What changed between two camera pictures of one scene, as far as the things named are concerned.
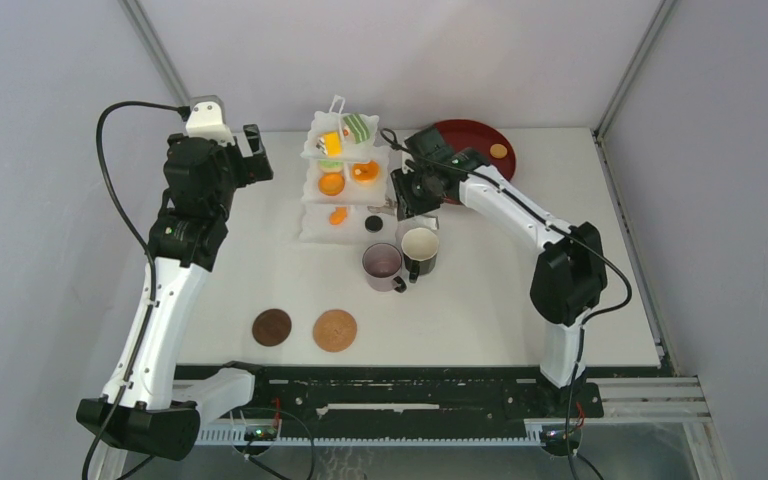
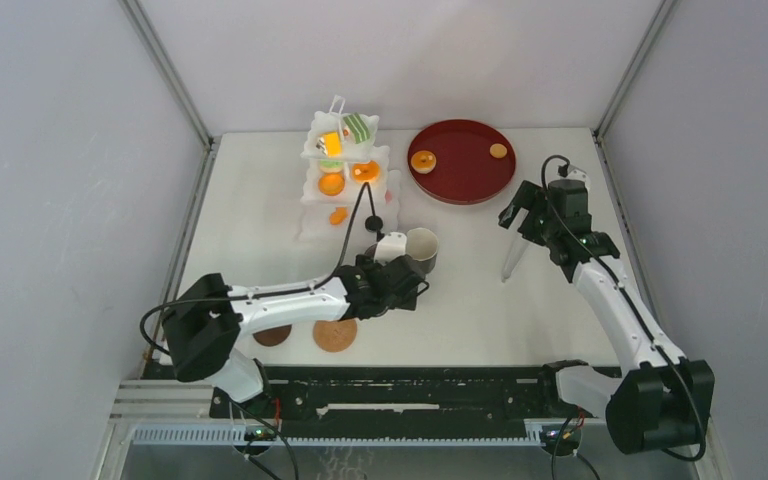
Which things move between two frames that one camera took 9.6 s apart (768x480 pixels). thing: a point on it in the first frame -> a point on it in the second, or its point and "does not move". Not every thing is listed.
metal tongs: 389,206 -> 517,249
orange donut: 365,171 does not move
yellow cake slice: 330,143 does not move
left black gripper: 254,168 -> 366,264
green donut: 331,166 does not move
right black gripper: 407,205 -> 532,198
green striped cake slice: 358,127 does not move
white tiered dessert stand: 345,180 does not move
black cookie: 373,224 does not move
